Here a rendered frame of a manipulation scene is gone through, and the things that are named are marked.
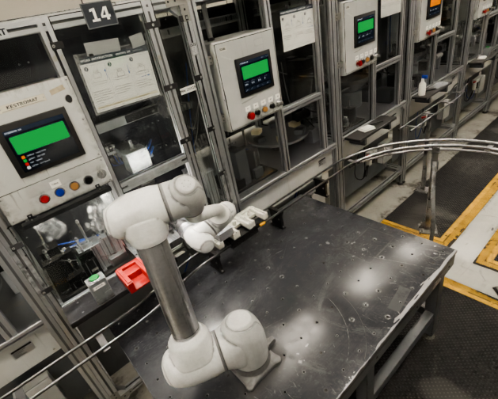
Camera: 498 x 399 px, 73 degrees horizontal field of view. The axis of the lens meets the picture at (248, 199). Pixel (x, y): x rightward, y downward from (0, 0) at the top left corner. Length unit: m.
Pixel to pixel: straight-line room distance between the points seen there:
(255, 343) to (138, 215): 0.63
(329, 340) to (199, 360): 0.56
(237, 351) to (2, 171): 1.08
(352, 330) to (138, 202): 1.04
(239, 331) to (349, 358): 0.47
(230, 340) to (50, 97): 1.13
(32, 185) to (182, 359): 0.88
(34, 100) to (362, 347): 1.58
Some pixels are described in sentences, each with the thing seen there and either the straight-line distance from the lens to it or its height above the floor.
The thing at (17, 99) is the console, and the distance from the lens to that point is 1.50.
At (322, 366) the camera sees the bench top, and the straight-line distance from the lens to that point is 1.50.
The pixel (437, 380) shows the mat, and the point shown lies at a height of 0.01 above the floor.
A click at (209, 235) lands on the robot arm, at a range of 1.60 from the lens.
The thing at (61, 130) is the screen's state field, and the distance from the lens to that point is 1.51.
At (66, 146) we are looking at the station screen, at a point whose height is 1.59.
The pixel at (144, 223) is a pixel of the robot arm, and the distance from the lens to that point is 1.07.
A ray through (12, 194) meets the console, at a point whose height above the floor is 1.49.
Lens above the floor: 1.95
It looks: 30 degrees down
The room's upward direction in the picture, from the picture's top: 12 degrees counter-clockwise
